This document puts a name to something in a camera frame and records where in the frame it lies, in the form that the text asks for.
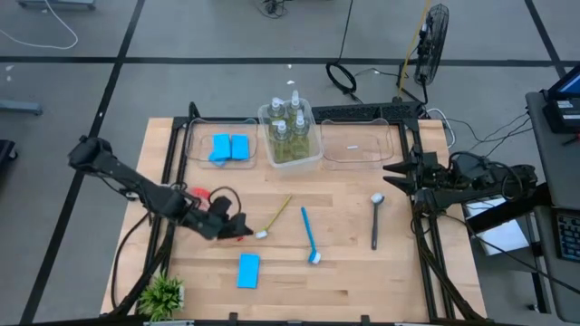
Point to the light blue sponge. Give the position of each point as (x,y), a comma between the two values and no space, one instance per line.
(248,271)
(240,147)
(221,147)

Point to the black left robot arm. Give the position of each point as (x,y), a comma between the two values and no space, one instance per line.
(131,181)

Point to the black aluminium table frame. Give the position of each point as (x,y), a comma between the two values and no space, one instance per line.
(177,121)

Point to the dark grey dish brush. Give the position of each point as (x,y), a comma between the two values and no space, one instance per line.
(374,231)

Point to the grey cart base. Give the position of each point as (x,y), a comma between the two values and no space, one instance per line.
(54,3)

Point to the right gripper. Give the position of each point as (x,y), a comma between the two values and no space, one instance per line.
(430,176)

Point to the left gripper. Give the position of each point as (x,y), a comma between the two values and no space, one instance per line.
(204,224)

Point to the black floor fan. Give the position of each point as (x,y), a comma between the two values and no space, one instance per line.
(432,41)

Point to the black laptop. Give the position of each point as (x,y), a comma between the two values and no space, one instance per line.
(566,113)

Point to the red dish brush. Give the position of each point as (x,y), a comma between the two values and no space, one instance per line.
(199,192)

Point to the black diagonal desk bar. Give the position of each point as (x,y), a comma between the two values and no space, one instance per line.
(521,204)

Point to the small green potted plant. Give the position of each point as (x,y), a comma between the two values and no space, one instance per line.
(161,296)

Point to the grey desk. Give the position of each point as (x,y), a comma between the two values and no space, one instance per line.
(562,167)

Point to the black chair base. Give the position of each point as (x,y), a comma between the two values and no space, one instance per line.
(5,154)

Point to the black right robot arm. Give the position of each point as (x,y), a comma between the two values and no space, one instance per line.
(480,176)

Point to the black keyboard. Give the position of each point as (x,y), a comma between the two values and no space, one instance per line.
(570,235)

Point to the green dish brush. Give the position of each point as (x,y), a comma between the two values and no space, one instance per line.
(260,234)

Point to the grey floor bar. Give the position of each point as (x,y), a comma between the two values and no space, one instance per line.
(18,108)

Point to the blue dish brush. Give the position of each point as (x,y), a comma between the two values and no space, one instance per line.
(309,233)

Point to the clear deep plastic bin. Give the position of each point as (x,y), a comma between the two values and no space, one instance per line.
(290,166)

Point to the clear yellow-green soap bottle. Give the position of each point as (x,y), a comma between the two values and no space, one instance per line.
(281,145)
(301,140)
(294,108)
(275,111)

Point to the clear shallow plastic tray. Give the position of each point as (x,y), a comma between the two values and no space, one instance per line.
(197,136)
(353,136)

